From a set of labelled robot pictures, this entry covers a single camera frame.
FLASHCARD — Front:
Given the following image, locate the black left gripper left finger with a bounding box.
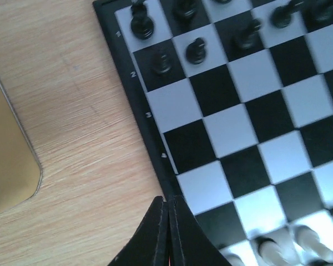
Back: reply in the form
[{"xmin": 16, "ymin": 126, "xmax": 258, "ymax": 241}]
[{"xmin": 109, "ymin": 196, "xmax": 169, "ymax": 266}]

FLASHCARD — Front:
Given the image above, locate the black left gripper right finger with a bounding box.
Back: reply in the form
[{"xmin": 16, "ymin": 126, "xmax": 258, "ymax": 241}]
[{"xmin": 168, "ymin": 195, "xmax": 230, "ymax": 266}]

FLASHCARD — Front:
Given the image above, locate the black and white chessboard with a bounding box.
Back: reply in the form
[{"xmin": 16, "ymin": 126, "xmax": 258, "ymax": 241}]
[{"xmin": 93, "ymin": 1, "xmax": 333, "ymax": 265}]

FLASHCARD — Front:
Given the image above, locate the white pawn near board edge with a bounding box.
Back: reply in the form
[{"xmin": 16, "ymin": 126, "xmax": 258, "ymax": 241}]
[{"xmin": 255, "ymin": 237, "xmax": 291, "ymax": 266}]

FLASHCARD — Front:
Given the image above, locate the gold metal tin lid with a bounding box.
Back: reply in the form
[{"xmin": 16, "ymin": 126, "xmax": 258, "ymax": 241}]
[{"xmin": 0, "ymin": 80, "xmax": 42, "ymax": 214}]

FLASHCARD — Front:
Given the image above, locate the black pawn column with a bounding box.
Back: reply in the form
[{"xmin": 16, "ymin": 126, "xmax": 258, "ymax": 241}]
[
  {"xmin": 152, "ymin": 50, "xmax": 172, "ymax": 75},
  {"xmin": 186, "ymin": 38, "xmax": 206, "ymax": 64},
  {"xmin": 270, "ymin": 0, "xmax": 304, "ymax": 28},
  {"xmin": 233, "ymin": 19, "xmax": 262, "ymax": 50}
]

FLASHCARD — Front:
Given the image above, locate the black rook corner piece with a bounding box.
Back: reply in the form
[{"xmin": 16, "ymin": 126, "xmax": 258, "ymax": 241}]
[{"xmin": 130, "ymin": 1, "xmax": 154, "ymax": 40}]

